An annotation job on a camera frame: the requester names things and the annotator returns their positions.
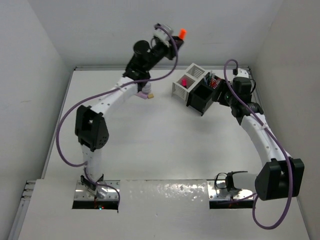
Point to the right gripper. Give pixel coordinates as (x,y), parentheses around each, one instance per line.
(223,86)

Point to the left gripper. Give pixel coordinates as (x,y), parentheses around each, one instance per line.
(169,50)

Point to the orange cap black highlighter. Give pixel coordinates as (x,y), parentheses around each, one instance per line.
(182,34)

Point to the pink cap black highlighter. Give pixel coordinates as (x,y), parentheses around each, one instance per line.
(184,83)

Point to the round translucent tape dispenser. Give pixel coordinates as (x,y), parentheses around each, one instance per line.
(147,88)

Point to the lilac highlighter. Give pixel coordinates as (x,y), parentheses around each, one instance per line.
(142,95)

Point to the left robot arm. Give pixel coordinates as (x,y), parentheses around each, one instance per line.
(91,121)

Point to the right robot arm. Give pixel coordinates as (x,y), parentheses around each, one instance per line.
(281,175)

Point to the black slotted container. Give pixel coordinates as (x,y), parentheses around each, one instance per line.
(202,96)

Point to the white slotted container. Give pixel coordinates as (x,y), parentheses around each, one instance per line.
(189,79)

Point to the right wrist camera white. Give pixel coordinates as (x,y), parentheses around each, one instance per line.
(240,73)

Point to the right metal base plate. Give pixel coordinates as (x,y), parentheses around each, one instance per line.
(218,192)

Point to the metal base plate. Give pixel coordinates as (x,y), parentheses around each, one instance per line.
(102,193)
(218,192)

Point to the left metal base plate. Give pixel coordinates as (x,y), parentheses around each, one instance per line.
(102,193)

